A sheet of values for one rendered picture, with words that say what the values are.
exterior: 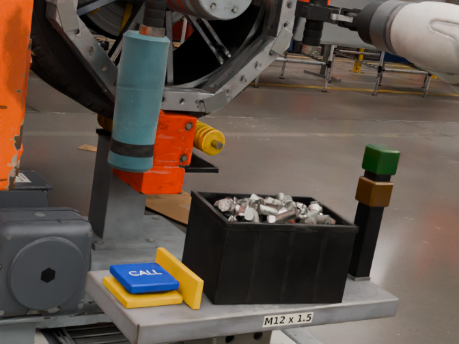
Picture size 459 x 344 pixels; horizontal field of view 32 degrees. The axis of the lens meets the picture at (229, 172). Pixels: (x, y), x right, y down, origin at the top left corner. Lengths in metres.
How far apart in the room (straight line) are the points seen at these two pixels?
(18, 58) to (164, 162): 0.62
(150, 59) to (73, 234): 0.35
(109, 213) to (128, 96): 0.43
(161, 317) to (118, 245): 0.86
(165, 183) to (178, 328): 0.73
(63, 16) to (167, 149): 0.35
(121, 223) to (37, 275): 0.49
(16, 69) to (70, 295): 0.48
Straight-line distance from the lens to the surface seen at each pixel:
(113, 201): 1.85
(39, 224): 1.42
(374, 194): 1.21
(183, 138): 1.69
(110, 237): 1.88
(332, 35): 2.06
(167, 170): 1.69
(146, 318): 1.00
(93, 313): 1.79
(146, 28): 1.37
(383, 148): 1.20
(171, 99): 1.67
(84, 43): 1.57
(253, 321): 1.07
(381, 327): 2.29
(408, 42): 1.30
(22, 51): 1.15
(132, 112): 1.50
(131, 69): 1.49
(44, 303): 1.45
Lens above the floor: 0.87
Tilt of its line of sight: 14 degrees down
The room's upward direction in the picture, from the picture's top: 9 degrees clockwise
